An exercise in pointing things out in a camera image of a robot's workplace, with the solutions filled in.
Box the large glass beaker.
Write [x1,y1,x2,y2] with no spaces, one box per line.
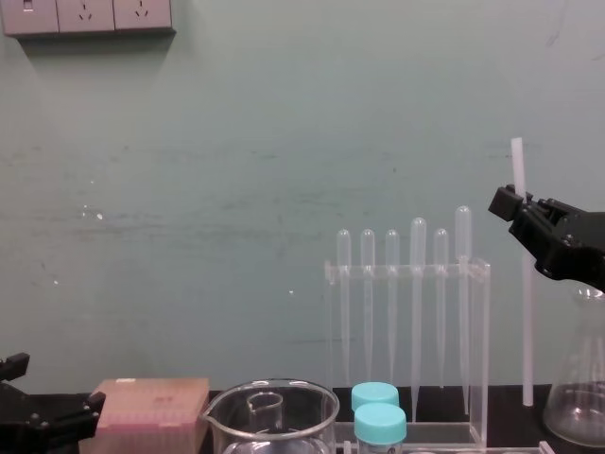
[201,377,342,454]

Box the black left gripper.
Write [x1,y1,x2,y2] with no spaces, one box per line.
[0,352,108,454]

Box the short clear plastic pipette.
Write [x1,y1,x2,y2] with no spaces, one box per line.
[432,227,450,390]
[359,227,377,380]
[336,228,354,387]
[384,228,401,385]

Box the clear acrylic pipette rack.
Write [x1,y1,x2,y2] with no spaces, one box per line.
[323,256,493,448]

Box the teal capped vial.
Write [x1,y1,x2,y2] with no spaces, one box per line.
[354,402,408,454]
[350,381,401,413]

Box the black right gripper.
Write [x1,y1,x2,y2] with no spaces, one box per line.
[488,185,605,290]

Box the small glass beaker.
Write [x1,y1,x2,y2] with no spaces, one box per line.
[245,392,285,428]

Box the white wall socket panel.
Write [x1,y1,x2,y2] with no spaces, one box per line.
[0,0,178,40]

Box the pink pipette tip box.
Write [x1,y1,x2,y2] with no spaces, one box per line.
[91,376,212,437]

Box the long clear plastic pipette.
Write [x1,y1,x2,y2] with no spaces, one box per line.
[408,216,428,423]
[454,204,474,413]

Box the white stirring rod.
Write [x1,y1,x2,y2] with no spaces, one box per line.
[510,136,536,409]

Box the glass conical flask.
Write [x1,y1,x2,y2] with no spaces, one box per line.
[542,287,605,448]

